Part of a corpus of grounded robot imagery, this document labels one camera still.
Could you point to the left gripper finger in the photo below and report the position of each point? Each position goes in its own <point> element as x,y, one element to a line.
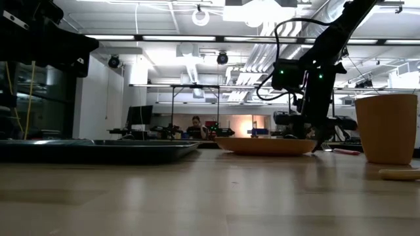
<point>80,49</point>

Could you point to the orange plate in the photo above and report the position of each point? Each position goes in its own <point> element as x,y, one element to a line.
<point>265,145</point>

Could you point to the orange cup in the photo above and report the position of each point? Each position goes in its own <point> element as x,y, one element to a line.
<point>386,131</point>

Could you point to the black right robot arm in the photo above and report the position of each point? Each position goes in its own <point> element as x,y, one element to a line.
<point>338,29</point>

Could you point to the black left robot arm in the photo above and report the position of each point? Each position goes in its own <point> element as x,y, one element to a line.
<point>29,16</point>

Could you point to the dark green plastic tray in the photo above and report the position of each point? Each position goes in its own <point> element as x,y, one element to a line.
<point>98,150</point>

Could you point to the black ceiling spotlight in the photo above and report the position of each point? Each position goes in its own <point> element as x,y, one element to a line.
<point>113,61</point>
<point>222,58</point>

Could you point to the blue box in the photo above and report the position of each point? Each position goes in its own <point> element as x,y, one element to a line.
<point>260,132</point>

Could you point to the black computer monitor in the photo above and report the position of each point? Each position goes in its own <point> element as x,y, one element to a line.
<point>140,114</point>

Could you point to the person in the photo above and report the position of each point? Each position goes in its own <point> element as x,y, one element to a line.
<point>196,129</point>

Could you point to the black background table frame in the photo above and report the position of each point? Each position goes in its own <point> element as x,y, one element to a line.
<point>195,86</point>

